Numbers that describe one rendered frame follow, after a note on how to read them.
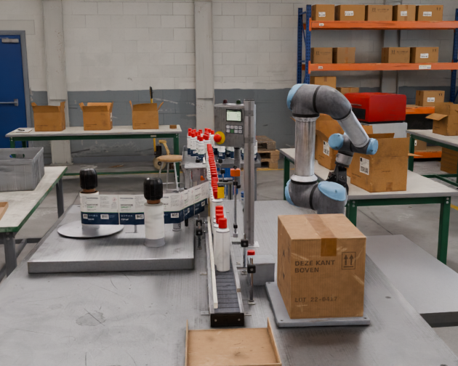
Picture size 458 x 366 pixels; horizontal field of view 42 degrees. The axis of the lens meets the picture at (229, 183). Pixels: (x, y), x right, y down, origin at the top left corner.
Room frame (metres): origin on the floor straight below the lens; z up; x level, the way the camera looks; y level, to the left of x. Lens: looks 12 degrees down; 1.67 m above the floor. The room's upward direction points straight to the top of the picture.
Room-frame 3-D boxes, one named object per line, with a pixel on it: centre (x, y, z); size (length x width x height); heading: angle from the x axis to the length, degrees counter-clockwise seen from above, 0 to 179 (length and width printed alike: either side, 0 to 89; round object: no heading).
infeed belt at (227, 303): (2.61, 0.05, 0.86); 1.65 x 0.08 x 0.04; 3
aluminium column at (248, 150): (2.67, -0.09, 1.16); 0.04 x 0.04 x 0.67; 3
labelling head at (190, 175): (3.03, 0.17, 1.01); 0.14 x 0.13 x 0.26; 3
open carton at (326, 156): (5.03, -0.93, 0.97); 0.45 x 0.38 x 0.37; 100
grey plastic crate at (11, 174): (4.28, 1.58, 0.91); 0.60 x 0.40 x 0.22; 10
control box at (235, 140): (2.73, -0.03, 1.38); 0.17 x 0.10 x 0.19; 58
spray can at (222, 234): (2.18, 0.02, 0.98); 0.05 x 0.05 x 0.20
